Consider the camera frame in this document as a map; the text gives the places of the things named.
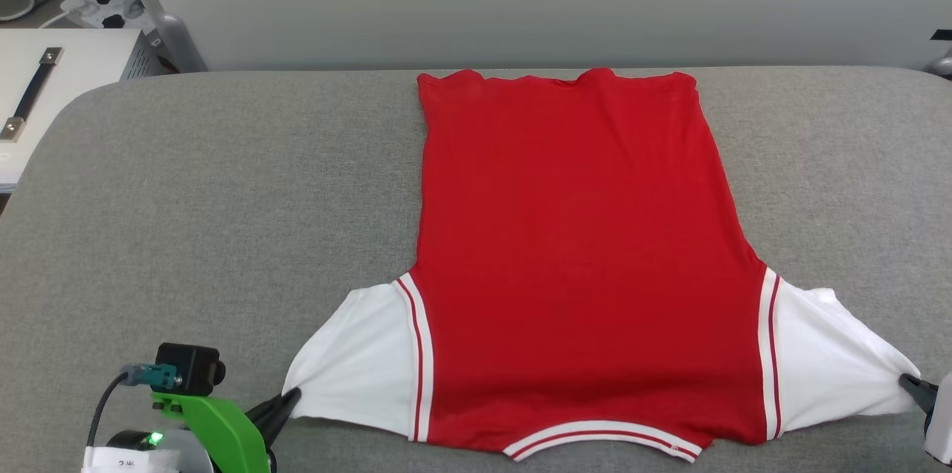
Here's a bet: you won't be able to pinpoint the grey metal partition foot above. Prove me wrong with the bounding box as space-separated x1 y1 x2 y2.
925 28 952 80

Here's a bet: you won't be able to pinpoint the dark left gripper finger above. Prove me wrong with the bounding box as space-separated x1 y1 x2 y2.
256 402 298 451
247 387 302 423

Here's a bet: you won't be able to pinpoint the black strap handle metal ends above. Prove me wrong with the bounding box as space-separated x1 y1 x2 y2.
0 47 65 143

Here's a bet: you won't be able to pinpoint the grey metal partition post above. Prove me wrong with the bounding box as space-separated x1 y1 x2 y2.
106 0 210 74

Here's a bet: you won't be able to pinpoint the red and white basketball jersey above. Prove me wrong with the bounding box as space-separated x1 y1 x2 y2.
281 68 923 463

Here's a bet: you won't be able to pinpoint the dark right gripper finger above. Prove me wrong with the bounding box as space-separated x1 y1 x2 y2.
898 374 939 400
903 383 936 415

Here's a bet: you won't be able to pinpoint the white equipment case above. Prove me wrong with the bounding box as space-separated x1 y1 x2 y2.
0 27 162 193

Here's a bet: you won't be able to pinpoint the black left cable teal plug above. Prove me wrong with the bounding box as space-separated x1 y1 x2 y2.
85 363 180 449

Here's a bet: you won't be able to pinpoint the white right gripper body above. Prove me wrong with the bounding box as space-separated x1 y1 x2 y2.
924 372 952 466

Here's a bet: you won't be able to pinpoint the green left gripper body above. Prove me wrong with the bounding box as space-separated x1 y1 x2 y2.
151 391 272 473

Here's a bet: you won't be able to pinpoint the white power strip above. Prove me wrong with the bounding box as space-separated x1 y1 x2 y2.
59 0 155 32

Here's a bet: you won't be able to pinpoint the white paper label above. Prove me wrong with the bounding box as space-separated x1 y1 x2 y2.
80 446 181 473

